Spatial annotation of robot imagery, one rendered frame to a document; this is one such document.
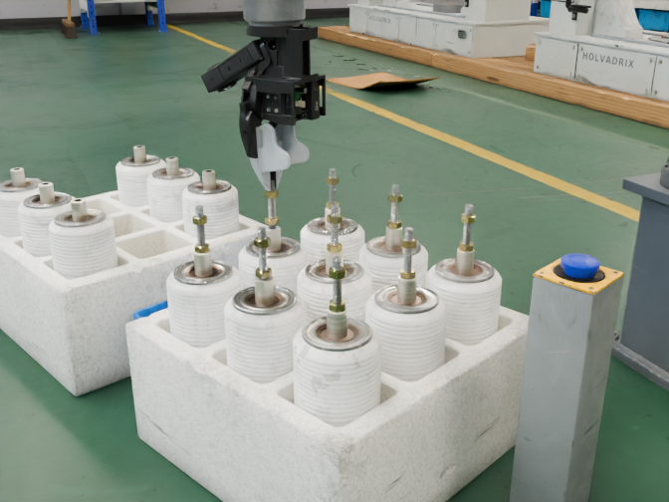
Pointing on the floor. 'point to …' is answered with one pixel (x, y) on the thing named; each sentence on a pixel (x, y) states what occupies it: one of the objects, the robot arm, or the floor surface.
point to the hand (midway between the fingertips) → (267, 178)
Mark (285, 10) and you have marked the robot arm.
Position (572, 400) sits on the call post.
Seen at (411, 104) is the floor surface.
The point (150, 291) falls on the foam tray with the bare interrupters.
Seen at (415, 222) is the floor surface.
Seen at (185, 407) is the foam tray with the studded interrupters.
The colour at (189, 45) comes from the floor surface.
